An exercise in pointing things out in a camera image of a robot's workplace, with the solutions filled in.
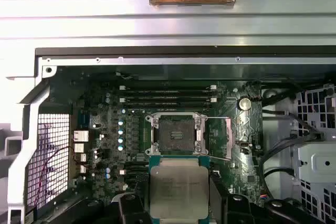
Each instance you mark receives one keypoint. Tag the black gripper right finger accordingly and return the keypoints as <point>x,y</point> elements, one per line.
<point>236,211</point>

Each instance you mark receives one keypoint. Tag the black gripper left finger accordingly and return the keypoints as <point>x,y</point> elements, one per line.
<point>131,211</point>

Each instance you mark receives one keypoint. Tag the silver CPU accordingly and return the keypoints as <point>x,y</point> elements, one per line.
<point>178,187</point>

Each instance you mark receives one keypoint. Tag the metal socket cover frame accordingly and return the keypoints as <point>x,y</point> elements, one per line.
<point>229,137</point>

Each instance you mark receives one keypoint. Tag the RAM slot with white latch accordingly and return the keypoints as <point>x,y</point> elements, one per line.
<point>121,172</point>
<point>168,89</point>
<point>168,100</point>

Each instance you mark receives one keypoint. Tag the RAM slot with black latch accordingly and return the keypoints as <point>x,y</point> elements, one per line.
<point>168,106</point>
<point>168,94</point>
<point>135,165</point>

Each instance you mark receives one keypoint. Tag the CPU socket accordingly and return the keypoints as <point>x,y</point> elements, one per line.
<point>176,134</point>

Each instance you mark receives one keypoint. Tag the silver rear port housing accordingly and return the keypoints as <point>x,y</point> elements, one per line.
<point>82,157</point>
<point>82,169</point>
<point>79,147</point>
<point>80,135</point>

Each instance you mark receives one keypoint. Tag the small silver capacitor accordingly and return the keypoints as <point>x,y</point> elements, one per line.
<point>120,147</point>
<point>120,140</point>
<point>120,123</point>
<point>120,131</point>
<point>123,111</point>

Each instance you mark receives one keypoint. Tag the internal USB port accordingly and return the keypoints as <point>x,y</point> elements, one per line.
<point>244,144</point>

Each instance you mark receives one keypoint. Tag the silver perforated disk bay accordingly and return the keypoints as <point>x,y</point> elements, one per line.
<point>315,161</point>

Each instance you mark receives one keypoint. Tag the blue rear port connector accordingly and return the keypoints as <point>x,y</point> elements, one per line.
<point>84,119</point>

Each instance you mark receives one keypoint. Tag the round silver coin battery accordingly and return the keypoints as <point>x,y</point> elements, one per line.
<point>245,103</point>

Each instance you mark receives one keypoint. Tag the green motherboard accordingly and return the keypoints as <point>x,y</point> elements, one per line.
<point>225,98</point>

